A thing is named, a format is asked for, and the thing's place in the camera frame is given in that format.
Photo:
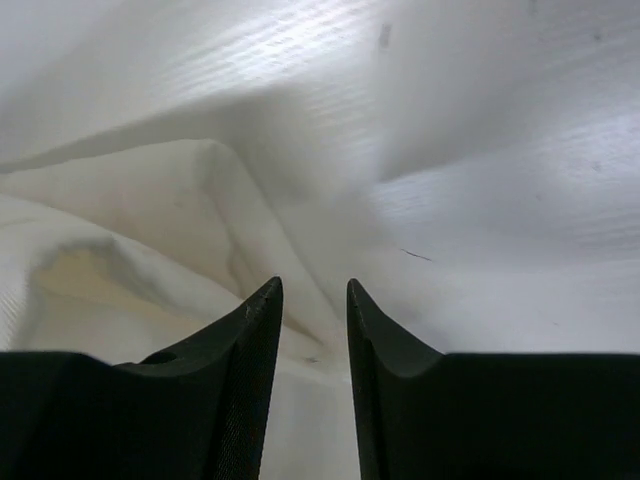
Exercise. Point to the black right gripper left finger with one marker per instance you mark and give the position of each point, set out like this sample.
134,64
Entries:
197,409

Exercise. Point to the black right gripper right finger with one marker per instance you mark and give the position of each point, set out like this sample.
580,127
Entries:
423,414

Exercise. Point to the white pleated skirt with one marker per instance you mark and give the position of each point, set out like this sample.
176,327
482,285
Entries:
123,254

